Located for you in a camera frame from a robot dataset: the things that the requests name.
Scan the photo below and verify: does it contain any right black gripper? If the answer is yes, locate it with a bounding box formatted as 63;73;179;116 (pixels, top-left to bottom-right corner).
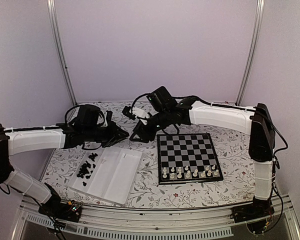
129;108;171;143

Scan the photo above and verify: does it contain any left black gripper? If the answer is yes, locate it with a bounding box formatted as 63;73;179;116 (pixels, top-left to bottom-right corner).
84;120;129;148

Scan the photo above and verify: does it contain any white chess rook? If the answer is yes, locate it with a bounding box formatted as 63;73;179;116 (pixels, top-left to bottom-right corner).
213;169;219;176
162;167;168;179

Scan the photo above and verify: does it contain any white chess king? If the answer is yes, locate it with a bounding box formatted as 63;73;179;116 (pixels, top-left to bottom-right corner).
185;170;192;179

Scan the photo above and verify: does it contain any white chess bishop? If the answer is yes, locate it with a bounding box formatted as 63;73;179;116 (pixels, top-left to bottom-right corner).
200;170;206;178
192;169;198;177

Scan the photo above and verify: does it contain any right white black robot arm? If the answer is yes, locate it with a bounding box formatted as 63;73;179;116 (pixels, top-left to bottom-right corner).
122;86;280;218

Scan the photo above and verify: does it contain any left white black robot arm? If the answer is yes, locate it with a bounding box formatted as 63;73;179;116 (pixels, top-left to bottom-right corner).
0;104;129;217

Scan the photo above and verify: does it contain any black silver chess board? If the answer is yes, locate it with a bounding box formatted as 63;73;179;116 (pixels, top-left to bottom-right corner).
156;133;224;185

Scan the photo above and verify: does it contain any pile of black chess pieces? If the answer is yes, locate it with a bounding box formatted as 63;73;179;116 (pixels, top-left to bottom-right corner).
76;152;98;187

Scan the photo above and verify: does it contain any white plastic compartment tray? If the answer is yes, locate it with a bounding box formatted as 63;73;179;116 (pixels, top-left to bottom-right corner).
68;146;143;206

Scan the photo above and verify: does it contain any floral patterned table mat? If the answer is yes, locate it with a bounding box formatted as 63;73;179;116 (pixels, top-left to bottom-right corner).
40;125;256;209

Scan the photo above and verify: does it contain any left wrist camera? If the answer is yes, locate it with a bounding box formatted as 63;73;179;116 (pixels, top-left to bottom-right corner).
103;110;113;127

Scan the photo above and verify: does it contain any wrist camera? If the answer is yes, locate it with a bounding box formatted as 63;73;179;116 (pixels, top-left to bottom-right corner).
122;106;150;125
103;110;113;127

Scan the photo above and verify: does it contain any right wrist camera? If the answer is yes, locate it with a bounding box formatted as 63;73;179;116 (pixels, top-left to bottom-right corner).
122;106;150;125

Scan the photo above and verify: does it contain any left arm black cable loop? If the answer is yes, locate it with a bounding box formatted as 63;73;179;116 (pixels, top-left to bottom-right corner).
64;104;82;125

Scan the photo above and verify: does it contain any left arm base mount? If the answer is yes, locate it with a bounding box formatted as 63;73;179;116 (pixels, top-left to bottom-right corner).
38;200;82;223

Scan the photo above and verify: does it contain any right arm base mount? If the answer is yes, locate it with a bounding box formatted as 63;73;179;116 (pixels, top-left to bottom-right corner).
229;203;275;235

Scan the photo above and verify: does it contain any left aluminium frame post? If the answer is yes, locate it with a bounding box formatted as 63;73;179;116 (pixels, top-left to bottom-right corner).
46;0;78;106

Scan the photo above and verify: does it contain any aluminium frame post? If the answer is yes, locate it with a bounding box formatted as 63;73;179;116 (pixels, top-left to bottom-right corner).
46;0;78;106
235;0;265;106

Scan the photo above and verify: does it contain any front aluminium rail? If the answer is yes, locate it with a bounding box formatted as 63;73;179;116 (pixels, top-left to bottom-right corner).
11;195;300;240

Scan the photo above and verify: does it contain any right aluminium frame post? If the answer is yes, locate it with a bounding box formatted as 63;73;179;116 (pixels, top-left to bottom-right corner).
235;0;265;106

